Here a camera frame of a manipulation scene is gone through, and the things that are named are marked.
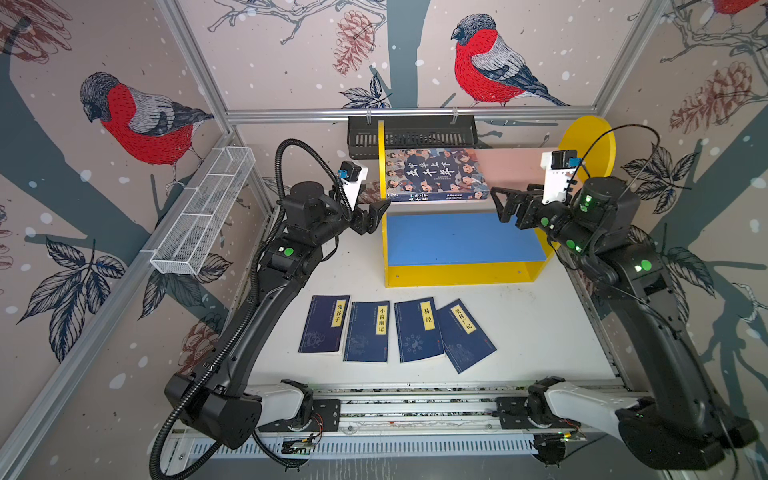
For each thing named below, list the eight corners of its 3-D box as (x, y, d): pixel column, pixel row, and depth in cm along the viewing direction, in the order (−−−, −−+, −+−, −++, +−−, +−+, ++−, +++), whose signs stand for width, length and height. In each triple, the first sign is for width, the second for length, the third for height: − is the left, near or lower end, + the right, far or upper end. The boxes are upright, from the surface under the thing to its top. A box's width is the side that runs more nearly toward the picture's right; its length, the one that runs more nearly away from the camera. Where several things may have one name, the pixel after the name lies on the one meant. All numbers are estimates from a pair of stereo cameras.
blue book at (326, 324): (301, 355, 86) (298, 352, 83) (311, 298, 97) (309, 294, 95) (346, 355, 86) (344, 352, 83) (351, 298, 97) (350, 294, 95)
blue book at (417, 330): (399, 362, 84) (400, 359, 82) (392, 305, 95) (392, 302, 93) (444, 356, 85) (446, 353, 83) (432, 301, 96) (433, 297, 94)
